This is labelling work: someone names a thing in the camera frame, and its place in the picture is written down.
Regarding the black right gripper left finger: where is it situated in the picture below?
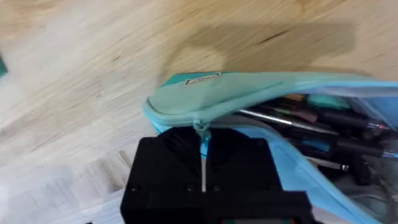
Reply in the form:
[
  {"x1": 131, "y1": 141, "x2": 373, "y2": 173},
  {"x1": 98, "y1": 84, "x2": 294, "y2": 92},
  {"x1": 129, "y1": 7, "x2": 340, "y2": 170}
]
[{"x1": 120, "y1": 126, "x2": 203, "y2": 224}]

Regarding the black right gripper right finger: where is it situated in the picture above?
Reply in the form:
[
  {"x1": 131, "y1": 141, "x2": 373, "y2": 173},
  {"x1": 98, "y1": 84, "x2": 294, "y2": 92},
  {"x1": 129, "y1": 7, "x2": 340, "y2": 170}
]
[{"x1": 206, "y1": 128, "x2": 284, "y2": 194}]

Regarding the light blue zip bag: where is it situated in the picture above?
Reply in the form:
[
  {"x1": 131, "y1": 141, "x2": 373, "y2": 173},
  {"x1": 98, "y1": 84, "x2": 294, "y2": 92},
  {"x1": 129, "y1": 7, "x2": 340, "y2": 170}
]
[{"x1": 142, "y1": 71, "x2": 398, "y2": 224}]

